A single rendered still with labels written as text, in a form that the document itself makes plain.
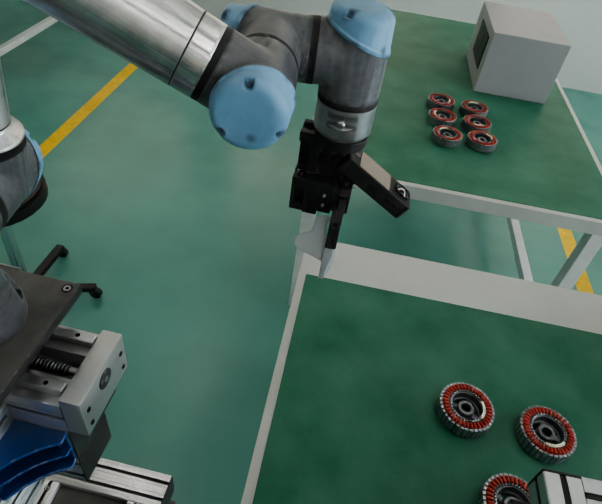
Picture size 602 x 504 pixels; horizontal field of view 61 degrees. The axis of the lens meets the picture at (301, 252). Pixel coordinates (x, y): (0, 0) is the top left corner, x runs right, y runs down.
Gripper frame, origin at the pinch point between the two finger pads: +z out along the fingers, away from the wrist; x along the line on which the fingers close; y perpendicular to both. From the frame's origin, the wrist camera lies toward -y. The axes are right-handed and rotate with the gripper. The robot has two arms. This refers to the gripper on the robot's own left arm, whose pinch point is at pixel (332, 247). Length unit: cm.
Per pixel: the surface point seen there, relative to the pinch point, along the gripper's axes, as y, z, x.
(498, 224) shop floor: -85, 115, -181
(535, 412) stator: -48, 36, -5
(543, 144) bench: -70, 40, -133
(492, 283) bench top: -44, 40, -46
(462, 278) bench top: -35, 40, -45
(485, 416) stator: -37, 36, -2
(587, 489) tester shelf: -35.0, 3.6, 27.6
